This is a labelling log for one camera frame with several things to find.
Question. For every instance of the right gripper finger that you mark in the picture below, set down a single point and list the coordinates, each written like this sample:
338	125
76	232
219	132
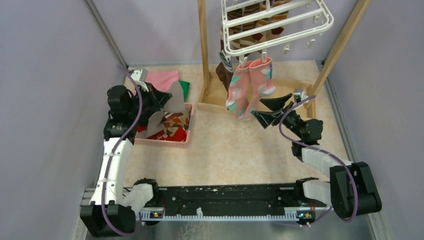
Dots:
267	118
276	103

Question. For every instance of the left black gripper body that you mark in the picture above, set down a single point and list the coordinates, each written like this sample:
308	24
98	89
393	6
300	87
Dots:
146	101

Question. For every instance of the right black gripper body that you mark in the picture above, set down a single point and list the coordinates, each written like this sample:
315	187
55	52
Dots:
292	120

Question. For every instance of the grey brown sock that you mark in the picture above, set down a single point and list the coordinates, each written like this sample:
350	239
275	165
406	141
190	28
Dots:
176	104

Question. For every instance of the pink patterned sock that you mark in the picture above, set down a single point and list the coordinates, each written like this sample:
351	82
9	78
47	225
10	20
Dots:
261	73
237	100

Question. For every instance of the dark brown grey-cuffed sock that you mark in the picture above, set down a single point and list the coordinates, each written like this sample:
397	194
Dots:
224	69

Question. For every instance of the white clip hanger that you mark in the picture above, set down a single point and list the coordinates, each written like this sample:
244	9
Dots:
306	19

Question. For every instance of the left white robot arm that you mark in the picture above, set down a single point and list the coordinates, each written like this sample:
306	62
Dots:
111	212

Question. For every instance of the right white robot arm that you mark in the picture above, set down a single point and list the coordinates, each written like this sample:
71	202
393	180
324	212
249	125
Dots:
351	190

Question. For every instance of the wooden hanger stand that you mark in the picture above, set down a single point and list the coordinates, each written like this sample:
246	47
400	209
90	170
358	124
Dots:
213	94

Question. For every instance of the pink towel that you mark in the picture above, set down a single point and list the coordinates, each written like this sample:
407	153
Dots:
162	80

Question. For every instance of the green cloth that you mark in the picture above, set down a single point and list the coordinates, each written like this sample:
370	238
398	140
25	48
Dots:
185	88

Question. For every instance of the pink plastic basket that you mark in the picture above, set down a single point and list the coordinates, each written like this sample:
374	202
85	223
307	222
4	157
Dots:
185	144

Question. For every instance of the red patterned sock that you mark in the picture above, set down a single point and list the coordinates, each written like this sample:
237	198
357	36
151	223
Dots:
176	126

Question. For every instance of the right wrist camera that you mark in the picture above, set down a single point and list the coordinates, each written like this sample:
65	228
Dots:
300	95

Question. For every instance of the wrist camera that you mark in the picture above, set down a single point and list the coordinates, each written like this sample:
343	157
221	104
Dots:
139	76
300	95

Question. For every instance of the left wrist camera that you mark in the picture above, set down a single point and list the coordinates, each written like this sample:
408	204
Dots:
139	76

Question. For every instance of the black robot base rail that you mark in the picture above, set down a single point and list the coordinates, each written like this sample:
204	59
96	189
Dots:
278	202

